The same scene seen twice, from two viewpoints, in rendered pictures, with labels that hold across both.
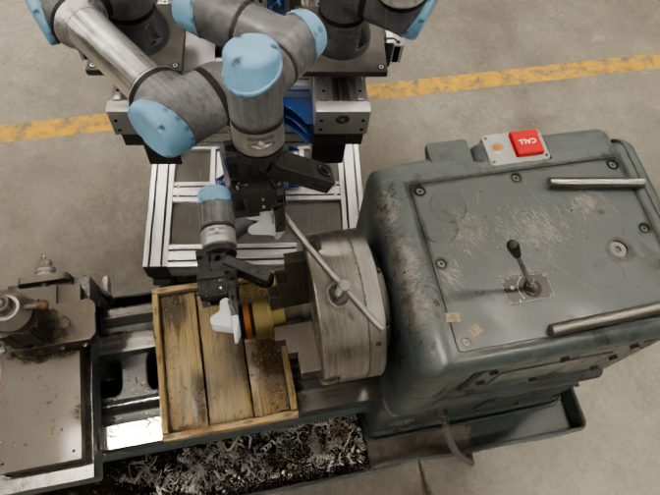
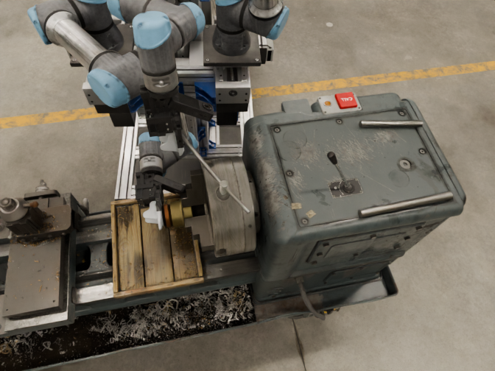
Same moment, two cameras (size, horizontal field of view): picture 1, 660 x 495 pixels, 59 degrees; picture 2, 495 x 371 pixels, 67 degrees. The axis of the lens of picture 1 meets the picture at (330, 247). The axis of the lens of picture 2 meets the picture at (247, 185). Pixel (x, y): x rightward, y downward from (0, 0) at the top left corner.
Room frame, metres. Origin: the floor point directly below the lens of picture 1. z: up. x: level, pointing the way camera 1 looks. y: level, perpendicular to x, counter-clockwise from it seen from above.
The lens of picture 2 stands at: (-0.09, -0.12, 2.17)
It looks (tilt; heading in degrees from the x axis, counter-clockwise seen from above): 60 degrees down; 2
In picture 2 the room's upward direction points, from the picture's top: 6 degrees clockwise
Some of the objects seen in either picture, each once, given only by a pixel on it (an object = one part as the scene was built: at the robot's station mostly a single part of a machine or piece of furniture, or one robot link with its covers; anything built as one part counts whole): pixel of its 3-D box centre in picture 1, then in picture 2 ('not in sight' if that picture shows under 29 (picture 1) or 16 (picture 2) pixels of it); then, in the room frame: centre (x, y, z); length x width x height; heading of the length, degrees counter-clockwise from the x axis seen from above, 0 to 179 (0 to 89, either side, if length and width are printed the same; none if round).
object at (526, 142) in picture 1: (525, 143); (345, 101); (0.79, -0.38, 1.26); 0.06 x 0.06 x 0.02; 19
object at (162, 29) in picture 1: (133, 19); (99, 32); (1.02, 0.54, 1.21); 0.15 x 0.15 x 0.10
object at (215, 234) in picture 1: (218, 241); (151, 167); (0.54, 0.24, 1.09); 0.08 x 0.05 x 0.08; 108
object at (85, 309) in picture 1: (49, 330); (41, 224); (0.31, 0.57, 0.99); 0.20 x 0.10 x 0.05; 109
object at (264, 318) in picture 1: (262, 317); (177, 213); (0.38, 0.12, 1.08); 0.09 x 0.09 x 0.09; 19
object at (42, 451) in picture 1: (42, 366); (37, 249); (0.25, 0.58, 0.95); 0.43 x 0.17 x 0.05; 19
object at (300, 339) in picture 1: (304, 353); (204, 235); (0.32, 0.02, 1.09); 0.12 x 0.11 x 0.05; 19
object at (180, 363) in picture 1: (223, 352); (155, 241); (0.35, 0.21, 0.89); 0.36 x 0.30 x 0.04; 19
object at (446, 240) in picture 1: (504, 273); (336, 185); (0.58, -0.40, 1.06); 0.59 x 0.48 x 0.39; 109
